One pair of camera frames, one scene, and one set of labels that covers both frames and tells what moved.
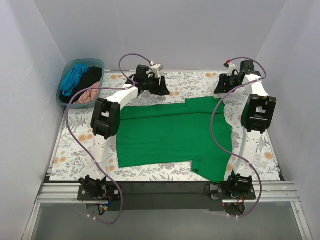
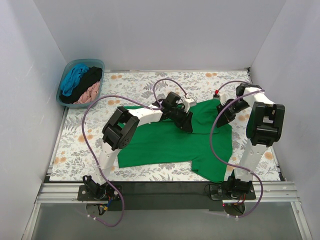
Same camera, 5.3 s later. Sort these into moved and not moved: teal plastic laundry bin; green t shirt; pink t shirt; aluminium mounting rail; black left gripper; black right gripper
Moved: black right gripper; black left gripper
Not moved: aluminium mounting rail; teal plastic laundry bin; green t shirt; pink t shirt
